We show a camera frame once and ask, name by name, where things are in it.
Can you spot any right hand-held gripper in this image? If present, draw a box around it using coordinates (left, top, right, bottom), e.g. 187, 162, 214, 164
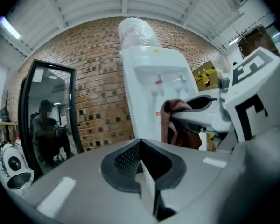
170, 46, 280, 144

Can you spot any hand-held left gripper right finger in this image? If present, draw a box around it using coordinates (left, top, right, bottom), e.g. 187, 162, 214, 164
140, 138, 245, 224

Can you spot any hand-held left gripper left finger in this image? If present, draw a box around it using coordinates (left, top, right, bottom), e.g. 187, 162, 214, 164
22, 138, 157, 224

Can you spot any brown cloth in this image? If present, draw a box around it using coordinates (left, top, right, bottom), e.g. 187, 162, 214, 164
160, 98, 203, 150

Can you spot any white water dispenser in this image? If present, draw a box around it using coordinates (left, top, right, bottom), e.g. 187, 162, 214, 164
119, 46, 199, 142

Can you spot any plastic wrapped water bottle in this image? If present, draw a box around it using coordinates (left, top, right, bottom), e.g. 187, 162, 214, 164
117, 17, 160, 50

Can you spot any yellow black taped cardboard box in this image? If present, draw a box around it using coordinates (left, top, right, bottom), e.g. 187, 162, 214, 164
192, 60, 224, 92

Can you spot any black framed glass door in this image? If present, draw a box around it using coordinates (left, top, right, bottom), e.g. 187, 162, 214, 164
18, 59, 84, 181

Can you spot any white round device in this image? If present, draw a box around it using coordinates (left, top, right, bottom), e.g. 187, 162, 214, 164
1, 142, 30, 179

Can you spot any wooden coat rack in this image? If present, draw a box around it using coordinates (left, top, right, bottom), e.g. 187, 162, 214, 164
1, 89, 13, 123

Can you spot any ceiling light tube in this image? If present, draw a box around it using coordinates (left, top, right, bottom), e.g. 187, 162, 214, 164
0, 16, 22, 41

